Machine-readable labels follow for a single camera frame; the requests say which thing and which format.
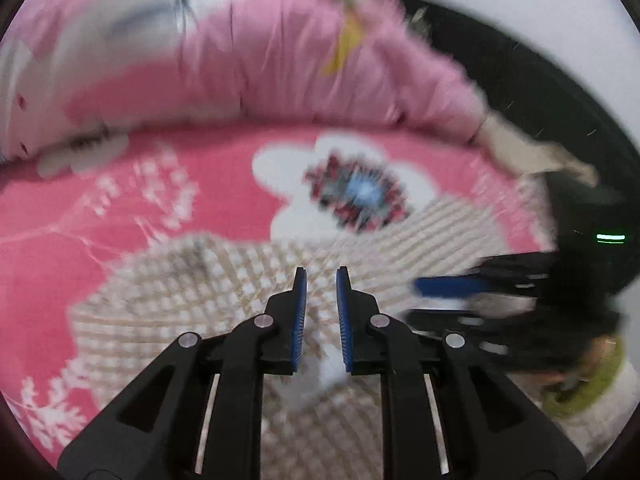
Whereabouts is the beige white houndstooth sweater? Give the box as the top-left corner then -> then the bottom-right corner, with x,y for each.
70,197 -> 544,479

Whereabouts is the pink floral bed blanket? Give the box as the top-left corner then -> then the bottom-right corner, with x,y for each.
1,125 -> 550,478

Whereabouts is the pink cartoon quilt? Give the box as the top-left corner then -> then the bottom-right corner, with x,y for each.
1,0 -> 488,161

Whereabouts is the black bed headboard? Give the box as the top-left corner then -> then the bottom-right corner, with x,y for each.
401,0 -> 639,294

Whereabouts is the cream beige garment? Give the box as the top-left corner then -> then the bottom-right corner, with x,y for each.
473,112 -> 599,188

